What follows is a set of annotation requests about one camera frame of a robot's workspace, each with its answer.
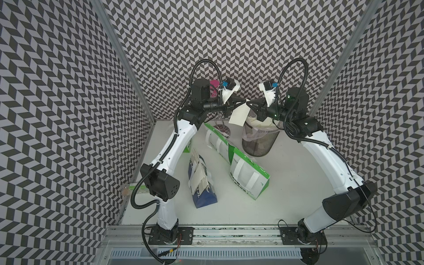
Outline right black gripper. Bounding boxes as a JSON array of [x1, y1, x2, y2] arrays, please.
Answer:
[[246, 97, 294, 123]]

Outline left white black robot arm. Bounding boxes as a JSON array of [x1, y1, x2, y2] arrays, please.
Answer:
[[140, 78, 245, 245]]

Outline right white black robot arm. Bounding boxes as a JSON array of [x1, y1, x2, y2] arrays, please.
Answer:
[[247, 83, 377, 245]]

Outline shredded paper pieces pile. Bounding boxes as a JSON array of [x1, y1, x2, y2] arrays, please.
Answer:
[[246, 117, 277, 131]]

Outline clear plastic bin liner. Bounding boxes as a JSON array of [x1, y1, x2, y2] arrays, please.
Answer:
[[242, 111, 280, 142]]

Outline black mesh trash bin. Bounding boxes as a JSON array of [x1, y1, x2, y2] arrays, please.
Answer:
[[242, 134, 279, 157]]

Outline green white bag middle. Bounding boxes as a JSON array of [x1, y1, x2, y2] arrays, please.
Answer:
[[204, 123, 235, 164]]

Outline green white bag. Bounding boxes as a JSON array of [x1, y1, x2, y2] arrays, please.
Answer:
[[230, 148, 270, 200], [183, 140, 192, 153], [204, 123, 235, 164]]

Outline green white bag back left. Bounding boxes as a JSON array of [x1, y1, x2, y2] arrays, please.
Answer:
[[183, 140, 192, 153]]

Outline green white bag front right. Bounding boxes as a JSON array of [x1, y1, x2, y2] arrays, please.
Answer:
[[230, 148, 270, 200]]

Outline blue white paper bag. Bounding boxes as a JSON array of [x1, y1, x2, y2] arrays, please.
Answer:
[[188, 149, 218, 209]]

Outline small green white packet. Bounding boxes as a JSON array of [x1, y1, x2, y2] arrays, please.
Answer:
[[121, 182, 150, 198]]

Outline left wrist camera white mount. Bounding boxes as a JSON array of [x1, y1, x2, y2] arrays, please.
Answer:
[[221, 78, 241, 104]]

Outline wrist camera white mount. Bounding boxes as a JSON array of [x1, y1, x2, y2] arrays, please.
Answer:
[[258, 80, 278, 107], [221, 78, 241, 104]]

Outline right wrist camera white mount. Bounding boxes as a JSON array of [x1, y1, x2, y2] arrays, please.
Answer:
[[258, 80, 278, 107]]

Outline pink top wire stand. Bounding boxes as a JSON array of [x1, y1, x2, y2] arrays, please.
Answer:
[[209, 79, 231, 139]]

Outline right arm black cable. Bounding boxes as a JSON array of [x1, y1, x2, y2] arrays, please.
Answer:
[[274, 57, 378, 234]]

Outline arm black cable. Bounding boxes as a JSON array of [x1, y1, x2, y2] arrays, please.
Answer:
[[274, 57, 378, 234], [130, 59, 224, 265]]

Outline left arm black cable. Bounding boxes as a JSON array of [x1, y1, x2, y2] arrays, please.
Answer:
[[130, 59, 224, 265]]

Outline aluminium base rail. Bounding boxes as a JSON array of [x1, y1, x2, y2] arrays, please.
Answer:
[[95, 223, 385, 265]]

